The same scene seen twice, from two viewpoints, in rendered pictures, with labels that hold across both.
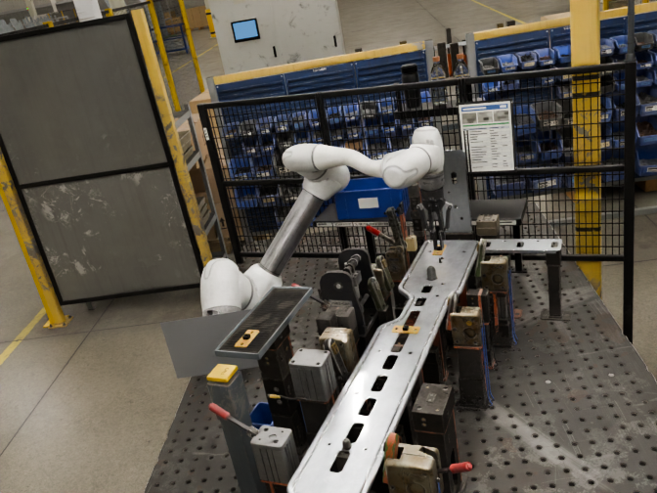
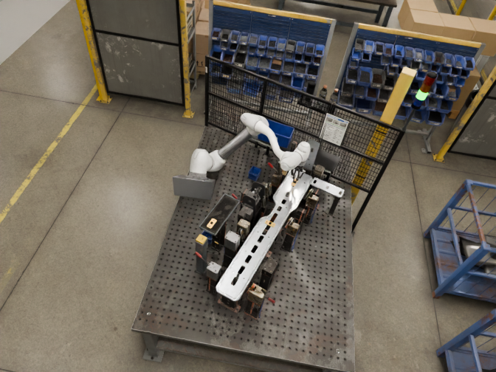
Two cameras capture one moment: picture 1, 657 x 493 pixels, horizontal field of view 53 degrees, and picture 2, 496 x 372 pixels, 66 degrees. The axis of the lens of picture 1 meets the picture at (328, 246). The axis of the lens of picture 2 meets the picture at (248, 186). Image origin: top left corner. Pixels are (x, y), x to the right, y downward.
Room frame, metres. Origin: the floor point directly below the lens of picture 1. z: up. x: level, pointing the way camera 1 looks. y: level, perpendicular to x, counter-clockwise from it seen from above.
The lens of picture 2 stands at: (-0.03, 0.15, 3.51)
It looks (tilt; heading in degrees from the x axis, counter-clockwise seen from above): 49 degrees down; 356
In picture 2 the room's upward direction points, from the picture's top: 8 degrees clockwise
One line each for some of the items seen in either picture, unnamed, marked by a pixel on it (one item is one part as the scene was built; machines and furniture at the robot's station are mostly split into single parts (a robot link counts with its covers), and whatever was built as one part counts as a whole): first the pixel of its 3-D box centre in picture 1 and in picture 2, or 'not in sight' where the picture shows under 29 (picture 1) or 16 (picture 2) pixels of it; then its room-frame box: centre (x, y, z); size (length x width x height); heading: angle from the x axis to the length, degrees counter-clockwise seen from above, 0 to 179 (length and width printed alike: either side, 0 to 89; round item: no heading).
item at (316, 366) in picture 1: (322, 418); (231, 251); (1.53, 0.11, 0.90); 0.13 x 0.10 x 0.41; 64
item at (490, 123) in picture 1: (487, 137); (333, 129); (2.63, -0.72, 1.30); 0.23 x 0.02 x 0.31; 64
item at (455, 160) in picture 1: (454, 192); (309, 154); (2.40, -0.52, 1.17); 0.12 x 0.01 x 0.34; 64
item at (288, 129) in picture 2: (372, 197); (275, 133); (2.73, -0.23, 1.10); 0.30 x 0.17 x 0.13; 71
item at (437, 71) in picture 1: (438, 80); (322, 95); (2.80, -0.58, 1.53); 0.06 x 0.06 x 0.20
